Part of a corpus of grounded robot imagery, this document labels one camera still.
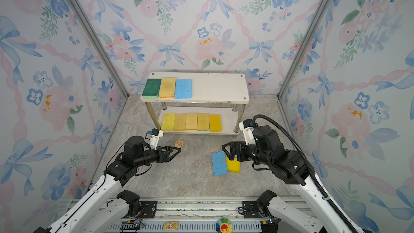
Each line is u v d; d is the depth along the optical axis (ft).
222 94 2.49
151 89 2.40
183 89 2.44
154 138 2.29
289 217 1.79
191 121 3.14
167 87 2.41
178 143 3.12
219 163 2.80
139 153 2.01
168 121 3.18
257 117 1.66
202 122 3.12
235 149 1.81
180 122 3.13
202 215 2.40
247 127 1.84
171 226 2.26
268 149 1.50
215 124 3.11
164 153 2.26
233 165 2.81
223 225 2.26
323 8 2.51
